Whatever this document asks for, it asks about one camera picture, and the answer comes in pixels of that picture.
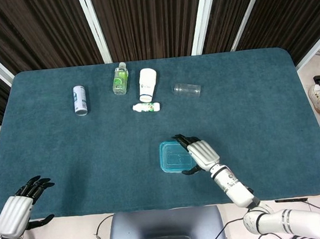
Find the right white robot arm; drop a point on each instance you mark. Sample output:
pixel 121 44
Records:
pixel 239 192

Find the clear plastic jar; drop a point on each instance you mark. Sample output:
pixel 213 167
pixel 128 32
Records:
pixel 187 90

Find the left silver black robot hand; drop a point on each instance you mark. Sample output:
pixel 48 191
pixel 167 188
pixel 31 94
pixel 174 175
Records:
pixel 13 214

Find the clear bottle green label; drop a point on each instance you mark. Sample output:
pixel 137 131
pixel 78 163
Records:
pixel 121 79

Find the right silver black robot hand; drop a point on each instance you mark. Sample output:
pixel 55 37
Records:
pixel 202 153

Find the white paper cup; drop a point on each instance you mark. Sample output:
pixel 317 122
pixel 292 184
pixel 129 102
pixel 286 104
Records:
pixel 147 84

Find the silver drink can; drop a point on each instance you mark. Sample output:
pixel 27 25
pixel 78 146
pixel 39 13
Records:
pixel 80 100

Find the blue translucent plastic lid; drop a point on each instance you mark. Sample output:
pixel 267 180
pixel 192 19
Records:
pixel 172 158

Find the teal velvet tablecloth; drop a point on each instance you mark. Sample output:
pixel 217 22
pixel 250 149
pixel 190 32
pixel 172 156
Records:
pixel 96 157

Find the small white yogurt bottle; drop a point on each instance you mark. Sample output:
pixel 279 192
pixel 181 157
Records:
pixel 146 107

